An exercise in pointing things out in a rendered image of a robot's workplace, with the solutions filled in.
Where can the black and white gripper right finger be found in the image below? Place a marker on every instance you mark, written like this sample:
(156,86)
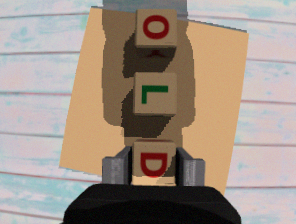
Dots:
(193,169)

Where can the tan block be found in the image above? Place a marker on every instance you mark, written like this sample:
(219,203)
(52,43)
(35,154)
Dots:
(153,162)
(156,33)
(155,94)

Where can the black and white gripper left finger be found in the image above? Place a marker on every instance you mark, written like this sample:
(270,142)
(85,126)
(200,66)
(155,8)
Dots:
(118,169)

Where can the tan flat mat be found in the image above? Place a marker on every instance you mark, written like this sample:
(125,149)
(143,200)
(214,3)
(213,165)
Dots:
(210,65)

